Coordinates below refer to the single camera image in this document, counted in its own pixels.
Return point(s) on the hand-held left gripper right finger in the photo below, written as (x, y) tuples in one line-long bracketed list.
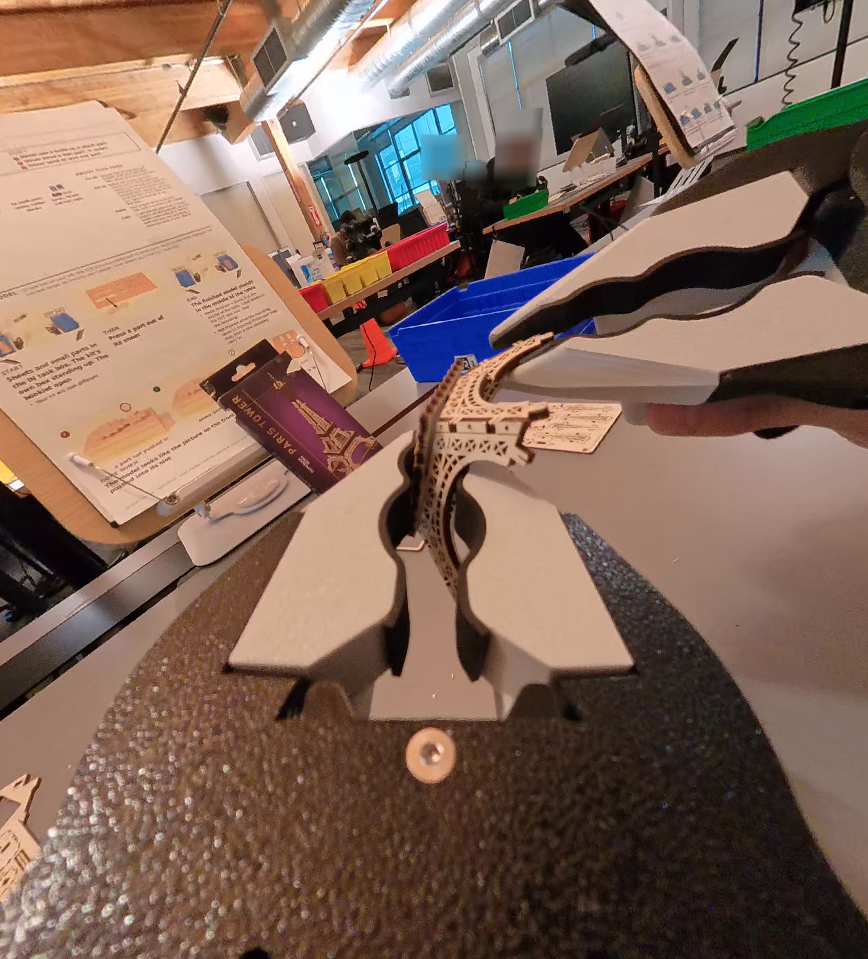
[(546, 592)]

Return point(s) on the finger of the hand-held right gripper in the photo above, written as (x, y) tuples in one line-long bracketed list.
[(741, 330), (689, 232)]

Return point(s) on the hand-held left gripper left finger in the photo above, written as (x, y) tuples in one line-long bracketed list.
[(314, 592)]

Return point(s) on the wooden tower base model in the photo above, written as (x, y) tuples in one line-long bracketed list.
[(479, 419)]

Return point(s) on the grey desk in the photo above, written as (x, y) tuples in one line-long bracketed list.
[(778, 562)]

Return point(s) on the person's right hand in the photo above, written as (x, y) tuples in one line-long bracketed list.
[(704, 419)]

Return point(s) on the small wooden laptop stand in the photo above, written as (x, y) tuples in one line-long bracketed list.
[(587, 150)]

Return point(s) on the green plastic bin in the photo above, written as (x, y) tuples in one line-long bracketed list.
[(816, 112), (528, 204)]

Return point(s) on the purple cardboard box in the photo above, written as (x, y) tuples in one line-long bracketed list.
[(306, 427)]

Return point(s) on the black computer monitor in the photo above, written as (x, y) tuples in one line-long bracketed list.
[(591, 97)]

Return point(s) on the long wooden parts sheet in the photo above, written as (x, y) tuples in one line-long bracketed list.
[(584, 427)]

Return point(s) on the orange traffic cone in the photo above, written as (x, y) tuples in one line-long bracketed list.
[(378, 348)]

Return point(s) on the blue plastic bin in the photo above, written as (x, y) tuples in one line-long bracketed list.
[(441, 330)]

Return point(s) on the red plastic bin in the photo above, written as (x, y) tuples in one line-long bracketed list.
[(419, 247)]

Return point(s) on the yellow plastic bin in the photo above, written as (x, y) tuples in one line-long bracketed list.
[(359, 277)]

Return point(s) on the ceiling vent grille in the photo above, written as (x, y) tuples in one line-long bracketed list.
[(269, 56)]

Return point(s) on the metal air duct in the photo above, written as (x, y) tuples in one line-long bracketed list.
[(314, 52), (464, 37)]

